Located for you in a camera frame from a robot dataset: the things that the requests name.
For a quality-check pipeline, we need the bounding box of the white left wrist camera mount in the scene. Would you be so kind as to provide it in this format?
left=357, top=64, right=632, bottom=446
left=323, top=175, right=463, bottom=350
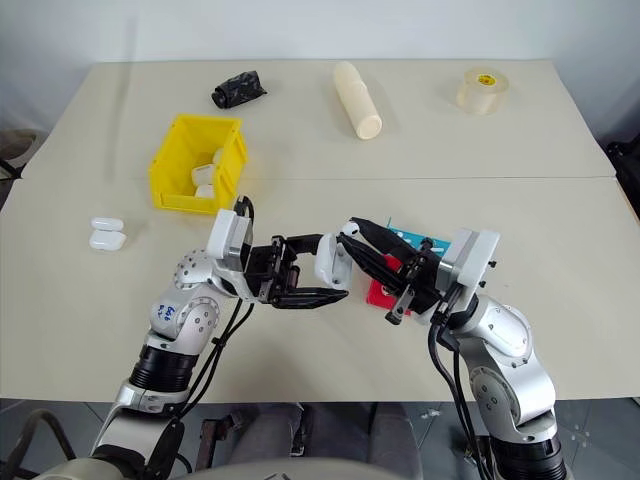
left=207, top=209, right=254, bottom=274

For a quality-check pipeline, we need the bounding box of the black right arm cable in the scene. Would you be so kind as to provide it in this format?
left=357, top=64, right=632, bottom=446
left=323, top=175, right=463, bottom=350
left=427, top=299, right=496, bottom=480

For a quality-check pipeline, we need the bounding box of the crumpled black plastic bag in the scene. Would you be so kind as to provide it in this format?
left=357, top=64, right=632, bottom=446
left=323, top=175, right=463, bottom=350
left=210, top=70, right=268, bottom=110

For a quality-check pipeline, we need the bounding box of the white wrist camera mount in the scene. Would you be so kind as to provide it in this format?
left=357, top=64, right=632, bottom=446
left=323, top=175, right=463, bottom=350
left=442, top=227, right=501, bottom=311
left=207, top=209, right=254, bottom=274

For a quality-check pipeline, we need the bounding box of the rusty metal bracket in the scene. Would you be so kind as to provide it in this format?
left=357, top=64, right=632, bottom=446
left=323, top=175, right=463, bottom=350
left=463, top=434, right=489, bottom=476
left=198, top=413, right=237, bottom=472

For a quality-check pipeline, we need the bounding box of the black curved tube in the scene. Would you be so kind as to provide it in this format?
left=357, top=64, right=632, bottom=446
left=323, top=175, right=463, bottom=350
left=0, top=408, right=77, bottom=474

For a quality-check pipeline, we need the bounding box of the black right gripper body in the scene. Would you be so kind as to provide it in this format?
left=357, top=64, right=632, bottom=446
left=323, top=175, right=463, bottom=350
left=384, top=238, right=447, bottom=327

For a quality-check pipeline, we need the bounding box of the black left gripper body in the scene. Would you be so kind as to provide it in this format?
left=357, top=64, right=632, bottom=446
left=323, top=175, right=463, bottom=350
left=243, top=235, right=301, bottom=307

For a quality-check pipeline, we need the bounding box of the brown round stool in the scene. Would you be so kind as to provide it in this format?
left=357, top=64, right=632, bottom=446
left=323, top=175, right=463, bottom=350
left=0, top=128, right=44, bottom=181

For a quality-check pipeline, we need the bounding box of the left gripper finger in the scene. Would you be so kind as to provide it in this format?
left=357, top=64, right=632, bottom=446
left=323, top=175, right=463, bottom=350
left=272, top=286, right=350, bottom=308
left=280, top=232, right=327, bottom=255

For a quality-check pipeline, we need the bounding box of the yellow plastic bin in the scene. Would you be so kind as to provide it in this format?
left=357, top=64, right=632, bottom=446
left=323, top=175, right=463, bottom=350
left=148, top=113, right=250, bottom=217

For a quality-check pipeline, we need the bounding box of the clear tape roll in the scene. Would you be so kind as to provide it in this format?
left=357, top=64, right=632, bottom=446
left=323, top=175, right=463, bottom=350
left=456, top=66, right=512, bottom=115

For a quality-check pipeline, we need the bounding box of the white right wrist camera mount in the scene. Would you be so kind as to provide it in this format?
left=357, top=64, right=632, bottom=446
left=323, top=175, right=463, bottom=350
left=442, top=227, right=501, bottom=311

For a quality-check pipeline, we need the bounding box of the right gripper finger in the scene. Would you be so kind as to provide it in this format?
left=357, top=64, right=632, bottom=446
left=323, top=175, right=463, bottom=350
left=350, top=216, right=420, bottom=267
left=338, top=234, right=407, bottom=300

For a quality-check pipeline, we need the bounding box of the blue plastic tray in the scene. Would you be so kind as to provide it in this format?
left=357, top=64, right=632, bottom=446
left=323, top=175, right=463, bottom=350
left=383, top=215, right=454, bottom=256

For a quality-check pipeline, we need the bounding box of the black chair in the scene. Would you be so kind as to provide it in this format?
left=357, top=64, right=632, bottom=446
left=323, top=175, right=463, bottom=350
left=605, top=141, right=640, bottom=226

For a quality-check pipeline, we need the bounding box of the cream cylindrical cup stack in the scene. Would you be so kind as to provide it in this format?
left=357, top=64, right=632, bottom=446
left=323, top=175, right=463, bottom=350
left=333, top=60, right=384, bottom=141

